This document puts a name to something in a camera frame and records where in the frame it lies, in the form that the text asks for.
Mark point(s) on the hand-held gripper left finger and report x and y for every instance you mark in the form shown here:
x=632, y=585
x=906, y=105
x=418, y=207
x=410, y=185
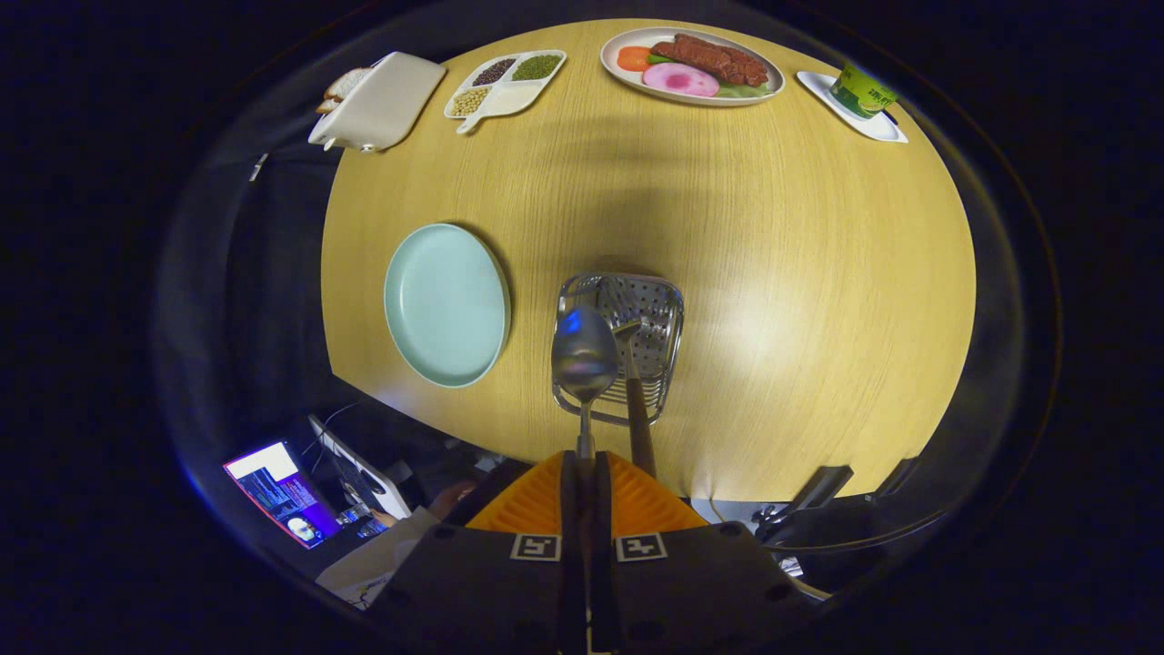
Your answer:
x=569, y=509

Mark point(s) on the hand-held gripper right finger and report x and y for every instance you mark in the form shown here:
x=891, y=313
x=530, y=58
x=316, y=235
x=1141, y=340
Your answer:
x=602, y=509

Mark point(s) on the teal round plate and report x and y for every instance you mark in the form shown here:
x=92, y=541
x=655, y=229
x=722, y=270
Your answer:
x=446, y=305

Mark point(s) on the white divided dish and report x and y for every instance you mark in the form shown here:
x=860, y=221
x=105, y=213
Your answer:
x=509, y=98

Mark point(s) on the pile of yellow soybeans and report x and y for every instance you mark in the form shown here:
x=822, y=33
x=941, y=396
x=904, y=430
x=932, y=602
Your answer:
x=469, y=101

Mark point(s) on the pink round slice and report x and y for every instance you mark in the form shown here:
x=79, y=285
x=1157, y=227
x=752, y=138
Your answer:
x=680, y=80

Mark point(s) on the green lettuce leaf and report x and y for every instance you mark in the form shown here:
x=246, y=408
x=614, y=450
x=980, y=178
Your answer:
x=741, y=91

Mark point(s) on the pile of green beans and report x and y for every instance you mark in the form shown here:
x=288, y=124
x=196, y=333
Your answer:
x=537, y=67

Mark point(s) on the pile of dark beans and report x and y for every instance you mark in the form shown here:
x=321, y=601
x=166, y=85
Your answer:
x=494, y=72

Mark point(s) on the white toaster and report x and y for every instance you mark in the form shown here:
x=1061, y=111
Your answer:
x=391, y=100

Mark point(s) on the orange carrot piece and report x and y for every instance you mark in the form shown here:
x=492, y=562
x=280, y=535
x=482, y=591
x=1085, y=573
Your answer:
x=633, y=58

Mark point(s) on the silver cloth clip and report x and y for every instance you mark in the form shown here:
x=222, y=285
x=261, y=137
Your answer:
x=259, y=167

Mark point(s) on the brown grilled meat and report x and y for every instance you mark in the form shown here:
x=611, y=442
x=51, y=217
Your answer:
x=709, y=59

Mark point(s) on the white oval plate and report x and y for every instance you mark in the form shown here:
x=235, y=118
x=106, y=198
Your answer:
x=637, y=40

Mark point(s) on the small bread slice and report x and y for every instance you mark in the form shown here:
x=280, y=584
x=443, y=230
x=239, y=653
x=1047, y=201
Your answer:
x=327, y=105

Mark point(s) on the small white square tray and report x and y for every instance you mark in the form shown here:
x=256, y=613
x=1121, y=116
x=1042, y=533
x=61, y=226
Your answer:
x=818, y=86

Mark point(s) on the large bread slice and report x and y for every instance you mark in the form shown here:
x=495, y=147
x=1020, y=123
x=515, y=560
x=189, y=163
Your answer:
x=348, y=83

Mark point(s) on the green label bottle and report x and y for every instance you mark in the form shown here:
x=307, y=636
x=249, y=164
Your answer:
x=862, y=94

